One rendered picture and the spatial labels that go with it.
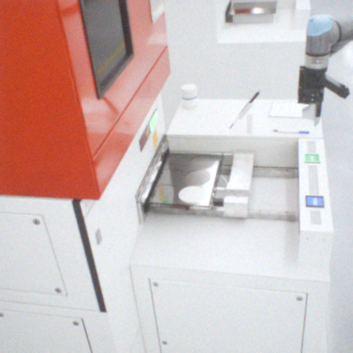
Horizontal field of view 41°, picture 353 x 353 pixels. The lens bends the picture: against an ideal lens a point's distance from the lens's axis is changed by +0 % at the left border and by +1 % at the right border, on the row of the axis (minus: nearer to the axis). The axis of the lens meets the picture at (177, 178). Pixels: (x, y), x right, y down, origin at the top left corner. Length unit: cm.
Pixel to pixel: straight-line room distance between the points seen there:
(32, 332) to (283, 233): 88
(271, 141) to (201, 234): 51
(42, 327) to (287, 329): 78
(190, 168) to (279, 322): 65
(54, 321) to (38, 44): 87
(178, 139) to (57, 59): 103
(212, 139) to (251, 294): 68
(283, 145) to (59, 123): 107
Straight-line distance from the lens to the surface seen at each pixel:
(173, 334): 176
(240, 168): 183
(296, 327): 164
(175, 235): 162
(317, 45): 154
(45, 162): 113
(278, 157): 192
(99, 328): 149
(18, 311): 158
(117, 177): 139
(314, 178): 166
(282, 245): 158
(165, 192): 169
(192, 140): 192
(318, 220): 147
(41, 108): 106
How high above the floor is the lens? 187
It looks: 34 degrees down
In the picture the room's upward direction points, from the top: 6 degrees counter-clockwise
